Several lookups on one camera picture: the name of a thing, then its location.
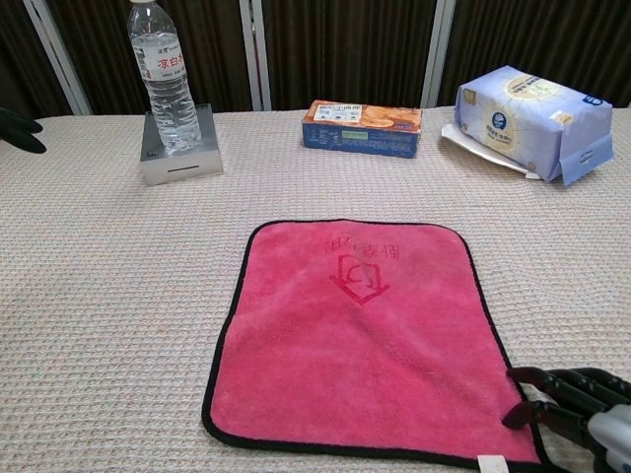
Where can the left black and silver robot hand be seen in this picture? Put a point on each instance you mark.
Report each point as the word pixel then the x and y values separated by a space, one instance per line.
pixel 15 129

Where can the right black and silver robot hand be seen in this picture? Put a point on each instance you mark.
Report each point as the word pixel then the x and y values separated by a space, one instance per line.
pixel 572 389

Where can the pink towel with black trim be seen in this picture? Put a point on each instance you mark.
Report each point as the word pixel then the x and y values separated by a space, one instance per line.
pixel 345 355

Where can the clear plastic water bottle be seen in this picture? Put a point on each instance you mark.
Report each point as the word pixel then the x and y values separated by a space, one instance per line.
pixel 167 98

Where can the silver metal box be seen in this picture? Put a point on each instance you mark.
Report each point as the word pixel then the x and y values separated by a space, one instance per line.
pixel 182 170

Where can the beige woven tablecloth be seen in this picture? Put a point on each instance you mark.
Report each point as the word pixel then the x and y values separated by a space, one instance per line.
pixel 98 320

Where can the pale blue tissue pack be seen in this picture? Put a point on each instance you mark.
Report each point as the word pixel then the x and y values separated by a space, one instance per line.
pixel 532 128

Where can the orange and blue biscuit box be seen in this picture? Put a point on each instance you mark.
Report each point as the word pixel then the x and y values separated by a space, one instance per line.
pixel 360 140

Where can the dark pleated curtain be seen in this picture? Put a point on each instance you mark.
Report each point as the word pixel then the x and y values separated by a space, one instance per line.
pixel 345 49

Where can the white frame post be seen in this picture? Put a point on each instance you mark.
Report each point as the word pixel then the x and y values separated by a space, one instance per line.
pixel 59 59
pixel 256 74
pixel 436 59

